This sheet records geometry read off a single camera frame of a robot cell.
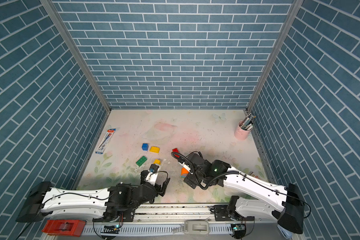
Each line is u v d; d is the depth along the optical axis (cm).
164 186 66
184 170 74
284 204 40
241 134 98
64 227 65
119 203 52
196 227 68
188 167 58
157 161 89
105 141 100
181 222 73
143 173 69
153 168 63
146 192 54
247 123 96
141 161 91
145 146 99
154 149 96
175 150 96
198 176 54
